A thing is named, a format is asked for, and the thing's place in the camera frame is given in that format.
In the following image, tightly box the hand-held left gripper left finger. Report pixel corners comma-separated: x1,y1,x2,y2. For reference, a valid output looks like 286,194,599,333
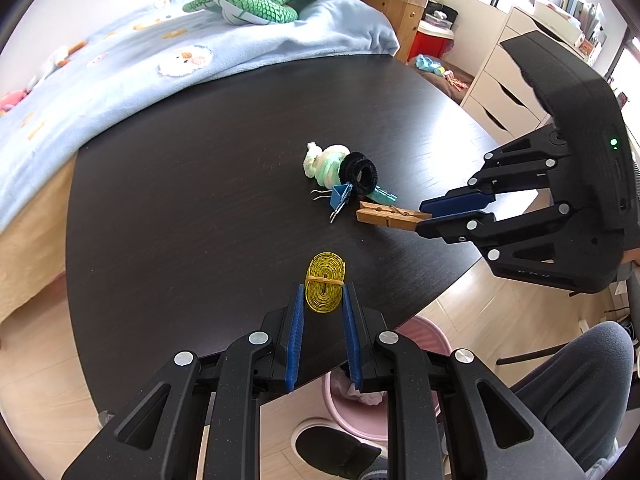
60,282,307,480

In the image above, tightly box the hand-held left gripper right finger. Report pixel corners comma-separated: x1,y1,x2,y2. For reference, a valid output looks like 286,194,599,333
341,282,588,480

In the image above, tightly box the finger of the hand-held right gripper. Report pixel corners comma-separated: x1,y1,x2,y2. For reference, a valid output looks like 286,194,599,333
414,202,598,263
419,127,576,217

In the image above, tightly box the yellow measuring tape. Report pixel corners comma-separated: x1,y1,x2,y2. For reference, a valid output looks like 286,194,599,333
304,252,349,313

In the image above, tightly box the wooden clothespin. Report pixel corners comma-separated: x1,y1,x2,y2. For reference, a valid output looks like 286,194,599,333
356,200,433,232

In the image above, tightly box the teal clothespin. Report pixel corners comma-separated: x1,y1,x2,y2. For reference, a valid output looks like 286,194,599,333
367,186,398,207

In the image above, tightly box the pink trash bin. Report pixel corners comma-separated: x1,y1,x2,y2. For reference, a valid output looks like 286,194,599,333
324,315,451,442

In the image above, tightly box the black hair scrunchie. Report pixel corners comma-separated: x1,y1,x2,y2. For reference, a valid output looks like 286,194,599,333
340,151,379,196

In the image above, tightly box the blue binder clip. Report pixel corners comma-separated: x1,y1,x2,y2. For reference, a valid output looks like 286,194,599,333
310,183,353,224

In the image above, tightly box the white drawer cabinet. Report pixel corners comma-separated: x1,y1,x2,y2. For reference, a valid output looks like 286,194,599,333
460,5,556,148

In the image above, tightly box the row of books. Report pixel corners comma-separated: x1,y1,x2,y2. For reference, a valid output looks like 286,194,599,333
522,0,608,58

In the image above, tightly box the dark grey slipper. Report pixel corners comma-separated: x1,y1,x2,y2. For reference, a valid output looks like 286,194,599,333
291,422,388,480

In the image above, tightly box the brown pet bed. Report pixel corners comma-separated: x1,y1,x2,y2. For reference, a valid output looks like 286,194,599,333
407,57,476,106

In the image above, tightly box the black storage box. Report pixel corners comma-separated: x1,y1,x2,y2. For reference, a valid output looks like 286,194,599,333
425,1,460,28

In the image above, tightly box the red cooler box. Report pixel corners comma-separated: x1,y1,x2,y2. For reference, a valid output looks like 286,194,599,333
411,20,456,61

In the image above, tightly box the black wooden table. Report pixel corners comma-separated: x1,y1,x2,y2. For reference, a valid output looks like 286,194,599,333
65,54,523,413

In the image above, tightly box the wooden bedside stand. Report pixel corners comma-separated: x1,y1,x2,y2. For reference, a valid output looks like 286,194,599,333
357,0,431,61

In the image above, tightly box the person's right leg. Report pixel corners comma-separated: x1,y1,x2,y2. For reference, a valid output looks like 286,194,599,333
507,321,636,480

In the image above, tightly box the light blue printed blanket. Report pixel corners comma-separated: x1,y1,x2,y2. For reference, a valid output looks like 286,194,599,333
0,0,401,233

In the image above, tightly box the white goose plush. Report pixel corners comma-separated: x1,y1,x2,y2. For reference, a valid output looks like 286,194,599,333
32,40,88,83

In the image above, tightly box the pink plush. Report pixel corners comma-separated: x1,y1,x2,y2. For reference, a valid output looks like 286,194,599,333
0,91,28,116

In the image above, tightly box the wooden bed frame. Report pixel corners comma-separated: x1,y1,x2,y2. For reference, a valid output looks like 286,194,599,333
0,160,78,323

